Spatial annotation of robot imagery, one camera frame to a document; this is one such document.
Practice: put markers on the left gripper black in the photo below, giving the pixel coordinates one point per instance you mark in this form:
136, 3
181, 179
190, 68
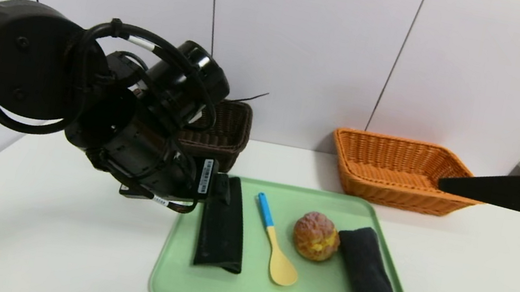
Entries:
207, 177

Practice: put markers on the black fabric pouch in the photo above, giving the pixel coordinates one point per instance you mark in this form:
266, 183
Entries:
222, 236

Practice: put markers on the cream puff bread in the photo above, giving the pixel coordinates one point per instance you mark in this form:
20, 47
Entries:
314, 236

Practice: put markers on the dark grey towel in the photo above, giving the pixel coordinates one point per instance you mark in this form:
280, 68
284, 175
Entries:
366, 272

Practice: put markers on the dark brown wicker basket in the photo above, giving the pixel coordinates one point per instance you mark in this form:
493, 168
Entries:
230, 130

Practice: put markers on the orange wicker basket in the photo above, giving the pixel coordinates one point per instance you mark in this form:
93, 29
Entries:
391, 190

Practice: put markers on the thin black zip tie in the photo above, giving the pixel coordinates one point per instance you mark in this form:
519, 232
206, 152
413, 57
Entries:
250, 97

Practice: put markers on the light green plastic tray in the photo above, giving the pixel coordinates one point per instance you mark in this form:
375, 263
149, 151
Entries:
224, 289

